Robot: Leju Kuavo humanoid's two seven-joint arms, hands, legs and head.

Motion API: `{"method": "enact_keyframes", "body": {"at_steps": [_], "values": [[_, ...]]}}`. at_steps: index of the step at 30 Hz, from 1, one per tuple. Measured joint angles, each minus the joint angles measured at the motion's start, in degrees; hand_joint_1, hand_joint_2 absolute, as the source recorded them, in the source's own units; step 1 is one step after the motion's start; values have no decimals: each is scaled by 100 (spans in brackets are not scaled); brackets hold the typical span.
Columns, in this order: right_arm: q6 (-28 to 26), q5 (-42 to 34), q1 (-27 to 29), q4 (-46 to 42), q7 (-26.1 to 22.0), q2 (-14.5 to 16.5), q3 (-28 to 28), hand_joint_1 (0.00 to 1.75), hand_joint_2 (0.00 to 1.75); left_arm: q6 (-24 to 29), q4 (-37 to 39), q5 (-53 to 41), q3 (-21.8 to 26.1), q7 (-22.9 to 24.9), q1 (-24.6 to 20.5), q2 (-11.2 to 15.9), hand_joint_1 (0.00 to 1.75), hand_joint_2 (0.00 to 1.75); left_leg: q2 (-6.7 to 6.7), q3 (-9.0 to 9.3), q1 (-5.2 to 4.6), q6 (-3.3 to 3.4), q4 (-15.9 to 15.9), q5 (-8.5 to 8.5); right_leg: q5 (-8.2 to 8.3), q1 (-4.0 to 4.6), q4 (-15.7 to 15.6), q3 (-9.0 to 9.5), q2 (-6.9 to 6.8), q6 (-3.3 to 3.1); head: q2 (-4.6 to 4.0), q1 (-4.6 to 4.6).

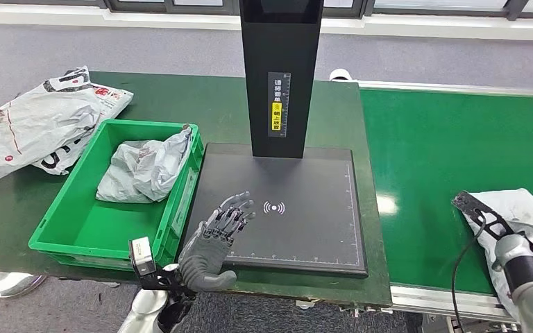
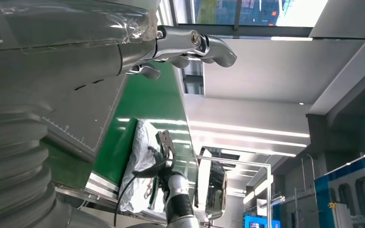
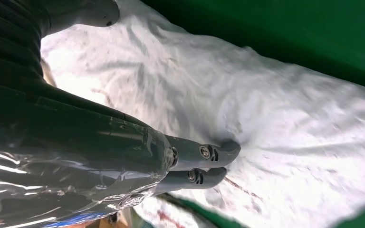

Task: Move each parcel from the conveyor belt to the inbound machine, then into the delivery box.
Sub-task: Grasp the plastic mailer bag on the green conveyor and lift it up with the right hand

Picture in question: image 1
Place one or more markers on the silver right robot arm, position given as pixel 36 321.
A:
pixel 528 280

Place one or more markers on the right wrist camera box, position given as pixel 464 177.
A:
pixel 487 218

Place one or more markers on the yellow black scanner label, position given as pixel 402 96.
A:
pixel 278 105

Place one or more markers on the green plastic crate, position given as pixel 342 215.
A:
pixel 87 225

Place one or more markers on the green conveyor belt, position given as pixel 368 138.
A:
pixel 432 151

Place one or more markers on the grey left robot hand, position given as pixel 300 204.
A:
pixel 204 264

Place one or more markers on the plain grey parcel bag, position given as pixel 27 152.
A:
pixel 147 170

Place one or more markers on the grey parcel bag red smear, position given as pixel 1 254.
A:
pixel 524 211

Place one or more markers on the crumpled white bag black print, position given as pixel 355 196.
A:
pixel 36 122

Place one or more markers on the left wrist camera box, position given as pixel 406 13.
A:
pixel 141 255

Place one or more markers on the black inbound scanner machine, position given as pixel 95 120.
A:
pixel 280 184

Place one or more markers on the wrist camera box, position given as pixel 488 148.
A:
pixel 487 218
pixel 141 255

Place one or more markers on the white bag red label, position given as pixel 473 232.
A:
pixel 112 96

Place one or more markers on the white round roller cap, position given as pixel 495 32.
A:
pixel 341 73

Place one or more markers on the chrome round base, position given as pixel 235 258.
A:
pixel 9 282

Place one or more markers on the dark green table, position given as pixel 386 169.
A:
pixel 202 103

